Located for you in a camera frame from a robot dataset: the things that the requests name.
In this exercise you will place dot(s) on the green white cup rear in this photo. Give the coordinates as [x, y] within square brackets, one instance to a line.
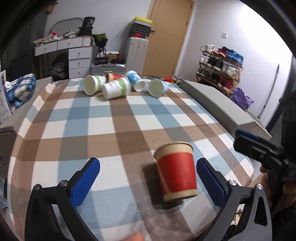
[93, 84]

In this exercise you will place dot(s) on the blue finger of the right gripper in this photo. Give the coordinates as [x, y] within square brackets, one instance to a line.
[239, 133]
[270, 156]

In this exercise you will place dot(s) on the person's left hand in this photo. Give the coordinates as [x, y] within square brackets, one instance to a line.
[137, 236]

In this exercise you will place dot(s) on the purple bag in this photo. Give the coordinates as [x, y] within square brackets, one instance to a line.
[240, 98]

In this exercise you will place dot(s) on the grey bedside cabinet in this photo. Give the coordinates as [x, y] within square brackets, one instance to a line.
[8, 137]

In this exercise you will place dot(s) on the green white cup front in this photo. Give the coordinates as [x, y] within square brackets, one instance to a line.
[116, 88]

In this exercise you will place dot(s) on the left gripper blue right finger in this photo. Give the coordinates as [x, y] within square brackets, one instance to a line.
[244, 211]

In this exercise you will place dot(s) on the green white cup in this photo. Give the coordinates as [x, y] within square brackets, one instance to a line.
[116, 88]
[93, 84]

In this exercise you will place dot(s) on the wooden shoe rack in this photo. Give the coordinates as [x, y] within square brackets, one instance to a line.
[220, 68]

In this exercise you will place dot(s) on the white narrow cabinet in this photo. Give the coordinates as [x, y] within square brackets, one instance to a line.
[135, 53]

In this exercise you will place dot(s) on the red kraft paper cup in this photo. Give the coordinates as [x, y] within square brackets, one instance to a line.
[175, 164]

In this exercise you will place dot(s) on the checkered plaid blanket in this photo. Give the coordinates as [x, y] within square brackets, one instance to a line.
[64, 128]

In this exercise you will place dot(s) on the person's right hand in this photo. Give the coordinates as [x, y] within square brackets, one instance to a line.
[262, 179]

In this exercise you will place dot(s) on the silver suitcase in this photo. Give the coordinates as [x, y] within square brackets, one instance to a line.
[102, 68]

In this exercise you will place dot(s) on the white milk carton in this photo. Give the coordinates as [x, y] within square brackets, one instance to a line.
[5, 112]

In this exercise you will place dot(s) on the blue plaid folded bedding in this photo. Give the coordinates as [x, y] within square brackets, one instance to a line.
[19, 91]

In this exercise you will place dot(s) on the wooden door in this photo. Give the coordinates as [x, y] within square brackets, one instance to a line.
[170, 21]

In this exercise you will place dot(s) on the blue cup right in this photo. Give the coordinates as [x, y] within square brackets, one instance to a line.
[157, 88]

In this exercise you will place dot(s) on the black flower bouquet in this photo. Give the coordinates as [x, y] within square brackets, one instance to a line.
[100, 42]

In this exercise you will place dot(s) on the blue cup left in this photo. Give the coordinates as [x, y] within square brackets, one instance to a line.
[138, 84]

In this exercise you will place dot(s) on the black hat box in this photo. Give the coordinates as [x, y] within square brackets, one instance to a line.
[87, 26]

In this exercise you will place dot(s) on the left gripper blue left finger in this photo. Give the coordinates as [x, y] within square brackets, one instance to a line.
[41, 221]

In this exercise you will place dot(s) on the blue cup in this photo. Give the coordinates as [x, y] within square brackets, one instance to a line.
[157, 88]
[138, 84]

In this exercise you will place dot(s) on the stacked shoe boxes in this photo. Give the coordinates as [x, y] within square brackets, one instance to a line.
[140, 27]

